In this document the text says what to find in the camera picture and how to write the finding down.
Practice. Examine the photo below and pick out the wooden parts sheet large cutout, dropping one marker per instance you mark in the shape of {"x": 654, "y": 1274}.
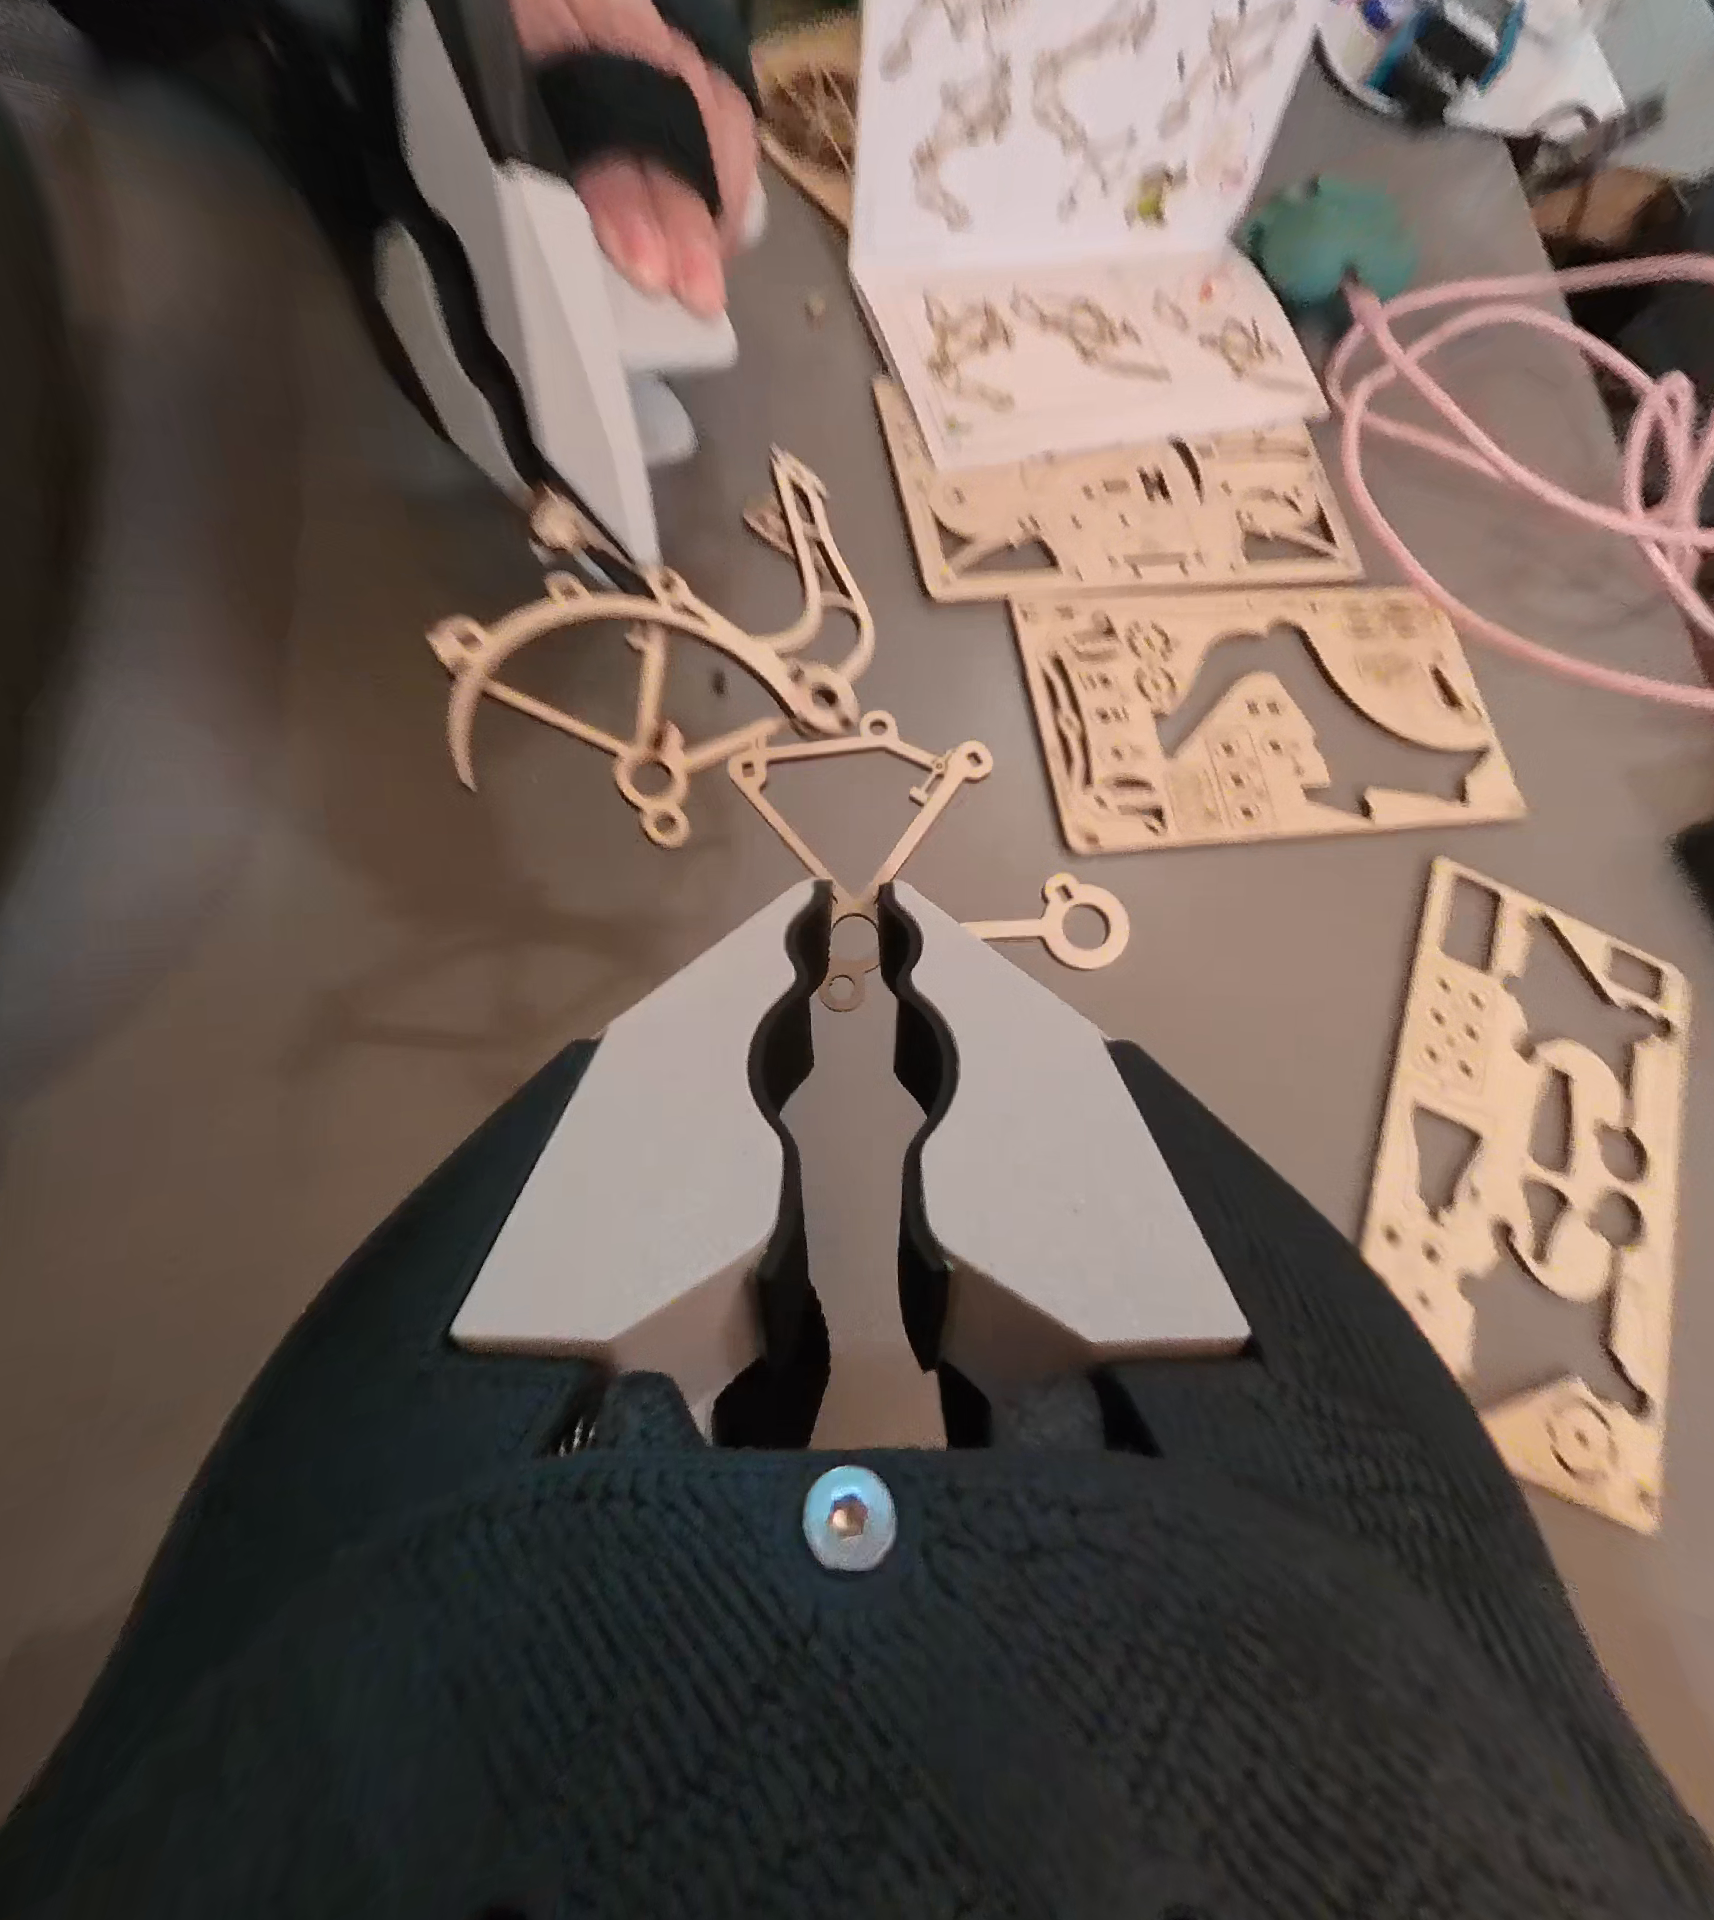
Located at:
{"x": 1412, "y": 780}

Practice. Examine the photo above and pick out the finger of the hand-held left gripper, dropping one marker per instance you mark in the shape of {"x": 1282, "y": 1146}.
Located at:
{"x": 572, "y": 345}
{"x": 436, "y": 345}

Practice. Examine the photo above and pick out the teal frog toy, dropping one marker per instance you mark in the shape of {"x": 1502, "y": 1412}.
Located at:
{"x": 1322, "y": 240}

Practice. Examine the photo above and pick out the small slotted wooden piece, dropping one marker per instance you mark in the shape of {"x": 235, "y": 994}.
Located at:
{"x": 766, "y": 525}

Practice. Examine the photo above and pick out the wooden spoked wheel sheet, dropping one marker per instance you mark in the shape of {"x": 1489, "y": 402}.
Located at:
{"x": 804, "y": 143}

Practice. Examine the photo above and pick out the wooden bicycle fender fork part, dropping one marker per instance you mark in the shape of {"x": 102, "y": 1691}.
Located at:
{"x": 676, "y": 597}

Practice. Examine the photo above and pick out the wooden bicycle triangle frame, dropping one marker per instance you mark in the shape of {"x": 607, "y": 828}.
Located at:
{"x": 1015, "y": 931}

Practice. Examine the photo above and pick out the white lamp base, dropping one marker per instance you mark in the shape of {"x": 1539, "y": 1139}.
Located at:
{"x": 1577, "y": 75}

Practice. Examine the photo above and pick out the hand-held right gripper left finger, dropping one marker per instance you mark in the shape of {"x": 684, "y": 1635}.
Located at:
{"x": 617, "y": 1171}

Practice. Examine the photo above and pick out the person's left hand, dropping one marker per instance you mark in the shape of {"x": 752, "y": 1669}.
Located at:
{"x": 647, "y": 181}

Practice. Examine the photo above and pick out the wooden parts sheet curved cutouts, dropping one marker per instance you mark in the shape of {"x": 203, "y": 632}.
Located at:
{"x": 977, "y": 525}

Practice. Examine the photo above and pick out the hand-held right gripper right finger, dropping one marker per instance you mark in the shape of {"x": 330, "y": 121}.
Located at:
{"x": 1083, "y": 1201}

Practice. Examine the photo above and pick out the blue black small device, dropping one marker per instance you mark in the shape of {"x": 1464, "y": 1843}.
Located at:
{"x": 1443, "y": 52}

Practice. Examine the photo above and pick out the narrow wooden parts sheet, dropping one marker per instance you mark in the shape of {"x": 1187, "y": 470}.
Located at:
{"x": 1486, "y": 1034}

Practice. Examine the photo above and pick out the white instruction booklet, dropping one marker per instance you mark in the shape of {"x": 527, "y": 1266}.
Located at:
{"x": 1067, "y": 224}

